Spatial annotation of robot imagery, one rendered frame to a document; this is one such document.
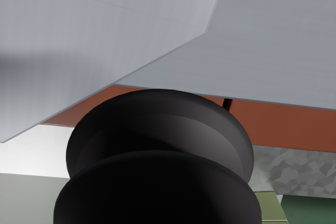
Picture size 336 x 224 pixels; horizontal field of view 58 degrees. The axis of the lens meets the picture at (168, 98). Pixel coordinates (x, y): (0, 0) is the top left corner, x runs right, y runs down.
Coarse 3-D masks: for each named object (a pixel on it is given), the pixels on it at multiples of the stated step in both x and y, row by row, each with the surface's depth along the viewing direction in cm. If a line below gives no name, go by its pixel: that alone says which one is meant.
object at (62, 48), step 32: (0, 0) 13; (32, 0) 13; (64, 0) 13; (96, 0) 13; (0, 32) 14; (32, 32) 14; (64, 32) 14; (96, 32) 14; (128, 32) 14; (160, 32) 14; (192, 32) 14; (0, 64) 14; (32, 64) 14; (64, 64) 14; (96, 64) 15; (128, 64) 15; (0, 96) 15; (32, 96) 15; (64, 96) 15
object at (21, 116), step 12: (0, 108) 16; (12, 108) 16; (24, 108) 16; (36, 108) 16; (48, 108) 16; (0, 120) 16; (12, 120) 16; (24, 120) 16; (36, 120) 16; (0, 132) 16; (12, 132) 16
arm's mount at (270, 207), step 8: (256, 192) 44; (264, 192) 44; (272, 192) 44; (264, 200) 43; (272, 200) 43; (264, 208) 42; (272, 208) 42; (280, 208) 42; (264, 216) 40; (272, 216) 40; (280, 216) 40
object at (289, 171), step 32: (32, 128) 36; (64, 128) 37; (0, 160) 39; (32, 160) 39; (64, 160) 39; (256, 160) 41; (288, 160) 41; (320, 160) 42; (288, 192) 45; (320, 192) 45
